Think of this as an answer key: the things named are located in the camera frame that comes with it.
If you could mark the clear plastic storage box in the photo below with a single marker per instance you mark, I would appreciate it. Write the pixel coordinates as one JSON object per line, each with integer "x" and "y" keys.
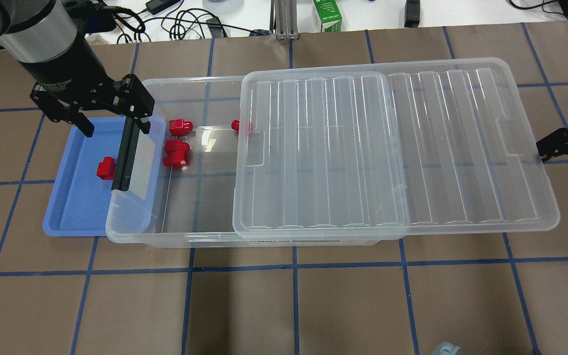
{"x": 190, "y": 187}

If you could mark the black laptop charger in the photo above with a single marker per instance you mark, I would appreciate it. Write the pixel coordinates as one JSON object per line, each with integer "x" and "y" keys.
{"x": 158, "y": 6}

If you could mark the blue plastic tray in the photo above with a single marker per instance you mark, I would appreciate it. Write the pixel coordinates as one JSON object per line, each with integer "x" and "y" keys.
{"x": 83, "y": 204}

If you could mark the red block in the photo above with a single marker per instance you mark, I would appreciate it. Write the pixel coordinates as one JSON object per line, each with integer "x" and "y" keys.
{"x": 106, "y": 168}
{"x": 236, "y": 126}
{"x": 180, "y": 127}
{"x": 173, "y": 145}
{"x": 176, "y": 160}

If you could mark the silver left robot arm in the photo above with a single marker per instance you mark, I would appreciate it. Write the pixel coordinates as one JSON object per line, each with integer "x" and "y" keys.
{"x": 33, "y": 31}

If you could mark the clear plastic box lid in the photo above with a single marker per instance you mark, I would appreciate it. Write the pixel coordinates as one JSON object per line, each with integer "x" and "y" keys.
{"x": 468, "y": 152}

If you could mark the aluminium frame post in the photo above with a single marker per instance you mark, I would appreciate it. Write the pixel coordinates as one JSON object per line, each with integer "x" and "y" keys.
{"x": 283, "y": 19}

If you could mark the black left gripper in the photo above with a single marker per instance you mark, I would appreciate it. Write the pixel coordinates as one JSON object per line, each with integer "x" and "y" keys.
{"x": 62, "y": 71}

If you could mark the green white carton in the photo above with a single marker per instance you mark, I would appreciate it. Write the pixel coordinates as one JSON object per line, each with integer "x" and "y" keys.
{"x": 328, "y": 16}

